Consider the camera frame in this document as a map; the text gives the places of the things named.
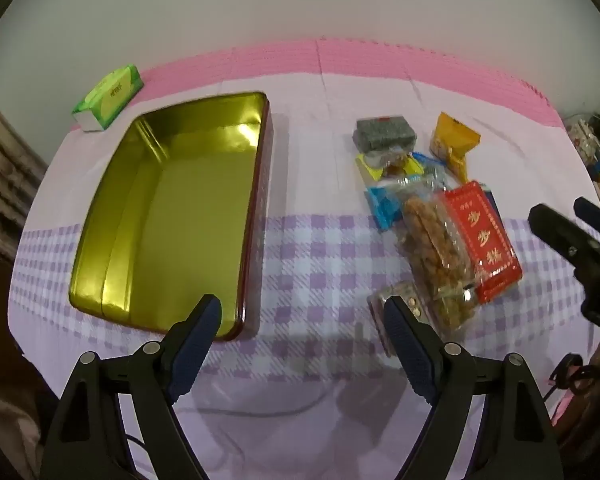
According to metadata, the yellow clear snack packet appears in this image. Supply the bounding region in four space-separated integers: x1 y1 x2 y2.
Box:
356 146 423 185

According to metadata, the orange snack packet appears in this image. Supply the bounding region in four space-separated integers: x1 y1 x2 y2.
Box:
429 112 482 183

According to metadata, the gripper wrist strap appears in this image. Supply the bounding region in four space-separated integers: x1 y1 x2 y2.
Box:
547 354 598 402

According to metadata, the green tissue pack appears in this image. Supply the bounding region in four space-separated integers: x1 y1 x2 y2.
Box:
71 64 145 132

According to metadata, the clear bag of fried snacks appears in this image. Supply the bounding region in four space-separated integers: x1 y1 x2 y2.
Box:
387 177 481 333

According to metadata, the brown ridged furniture frame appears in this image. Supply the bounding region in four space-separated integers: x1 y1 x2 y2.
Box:
0 85 48 266

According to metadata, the cyan snack packet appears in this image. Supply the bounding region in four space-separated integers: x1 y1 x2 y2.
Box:
365 180 411 231

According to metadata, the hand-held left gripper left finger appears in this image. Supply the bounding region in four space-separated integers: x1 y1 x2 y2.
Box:
40 294 223 480

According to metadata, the blue grey snack packet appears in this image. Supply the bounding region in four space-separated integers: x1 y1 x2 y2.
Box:
412 152 448 191

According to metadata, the red snack packet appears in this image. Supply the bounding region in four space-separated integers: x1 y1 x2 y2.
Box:
442 181 523 305

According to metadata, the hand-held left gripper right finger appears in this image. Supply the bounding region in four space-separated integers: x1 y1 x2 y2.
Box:
382 295 566 480

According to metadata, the gold tin box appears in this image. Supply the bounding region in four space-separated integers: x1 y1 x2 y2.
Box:
69 91 272 343

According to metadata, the small clear nut packet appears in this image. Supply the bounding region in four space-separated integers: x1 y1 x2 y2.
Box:
367 281 429 356

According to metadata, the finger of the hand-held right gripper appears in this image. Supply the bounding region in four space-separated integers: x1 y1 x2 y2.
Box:
528 204 600 333
573 197 600 256

